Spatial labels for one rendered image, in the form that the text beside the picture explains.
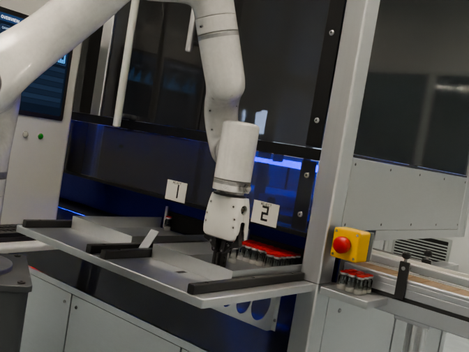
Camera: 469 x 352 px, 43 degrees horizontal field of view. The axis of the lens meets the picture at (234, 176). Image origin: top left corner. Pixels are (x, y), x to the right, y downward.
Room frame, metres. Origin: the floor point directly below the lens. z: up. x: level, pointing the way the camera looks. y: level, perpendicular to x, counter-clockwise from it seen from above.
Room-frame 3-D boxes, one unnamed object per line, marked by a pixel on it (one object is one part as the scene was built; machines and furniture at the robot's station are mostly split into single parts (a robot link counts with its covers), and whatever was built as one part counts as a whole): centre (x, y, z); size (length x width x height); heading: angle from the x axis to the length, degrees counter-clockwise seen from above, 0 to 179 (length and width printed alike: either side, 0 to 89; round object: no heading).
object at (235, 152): (1.34, 0.00, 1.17); 0.09 x 0.08 x 0.13; 17
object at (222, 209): (1.33, 0.00, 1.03); 0.10 x 0.08 x 0.11; 50
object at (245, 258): (1.56, -0.09, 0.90); 0.18 x 0.02 x 0.05; 50
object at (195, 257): (1.49, -0.04, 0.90); 0.34 x 0.26 x 0.04; 140
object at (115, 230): (1.71, 0.22, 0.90); 0.34 x 0.26 x 0.04; 140
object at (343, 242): (1.39, -0.28, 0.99); 0.04 x 0.04 x 0.04; 50
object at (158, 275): (1.55, 0.14, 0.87); 0.70 x 0.48 x 0.02; 50
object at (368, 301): (1.45, -0.34, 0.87); 0.14 x 0.13 x 0.02; 140
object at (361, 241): (1.42, -0.31, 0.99); 0.08 x 0.07 x 0.07; 140
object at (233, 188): (1.33, 0.00, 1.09); 0.09 x 0.08 x 0.03; 50
